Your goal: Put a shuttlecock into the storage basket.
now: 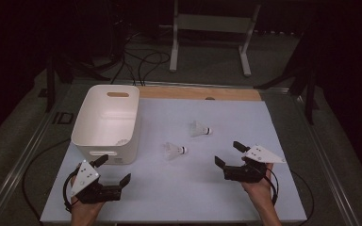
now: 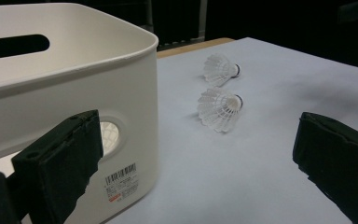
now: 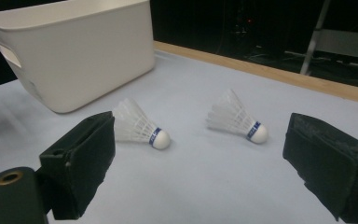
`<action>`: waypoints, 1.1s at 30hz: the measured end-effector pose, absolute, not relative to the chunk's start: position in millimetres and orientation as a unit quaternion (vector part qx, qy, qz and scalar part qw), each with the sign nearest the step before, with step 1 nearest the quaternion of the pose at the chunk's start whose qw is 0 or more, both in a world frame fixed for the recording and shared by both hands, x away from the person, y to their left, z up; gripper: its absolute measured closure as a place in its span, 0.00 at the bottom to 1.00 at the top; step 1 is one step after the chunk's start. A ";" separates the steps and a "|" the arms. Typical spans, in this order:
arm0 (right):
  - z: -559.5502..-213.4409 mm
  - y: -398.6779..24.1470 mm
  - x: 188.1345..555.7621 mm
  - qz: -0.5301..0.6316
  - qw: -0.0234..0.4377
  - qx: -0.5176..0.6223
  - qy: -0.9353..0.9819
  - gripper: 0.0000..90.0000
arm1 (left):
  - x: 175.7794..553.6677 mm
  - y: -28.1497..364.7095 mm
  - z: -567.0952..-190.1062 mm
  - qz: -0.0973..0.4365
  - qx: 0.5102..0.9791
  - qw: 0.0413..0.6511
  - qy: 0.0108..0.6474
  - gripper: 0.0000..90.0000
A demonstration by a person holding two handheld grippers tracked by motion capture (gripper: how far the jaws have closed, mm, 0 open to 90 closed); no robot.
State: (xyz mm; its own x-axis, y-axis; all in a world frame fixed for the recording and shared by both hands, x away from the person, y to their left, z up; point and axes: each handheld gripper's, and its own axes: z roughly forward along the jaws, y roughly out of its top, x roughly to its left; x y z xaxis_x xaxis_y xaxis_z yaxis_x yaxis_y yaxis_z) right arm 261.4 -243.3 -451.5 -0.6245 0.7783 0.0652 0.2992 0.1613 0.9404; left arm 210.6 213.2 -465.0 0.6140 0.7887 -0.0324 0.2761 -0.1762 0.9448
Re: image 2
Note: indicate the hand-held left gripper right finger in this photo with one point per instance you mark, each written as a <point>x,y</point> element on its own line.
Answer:
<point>338,161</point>

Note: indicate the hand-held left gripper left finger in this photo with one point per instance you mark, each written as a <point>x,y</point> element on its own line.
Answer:
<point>62,168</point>

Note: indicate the white shuttlecock with blue band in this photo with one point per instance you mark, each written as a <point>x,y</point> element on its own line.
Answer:
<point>219,70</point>
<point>219,110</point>
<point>110,137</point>

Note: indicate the white plastic storage bin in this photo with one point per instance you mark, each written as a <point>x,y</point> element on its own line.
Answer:
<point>59,77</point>

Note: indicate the white metal stand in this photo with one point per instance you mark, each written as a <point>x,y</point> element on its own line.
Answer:
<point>203,15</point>

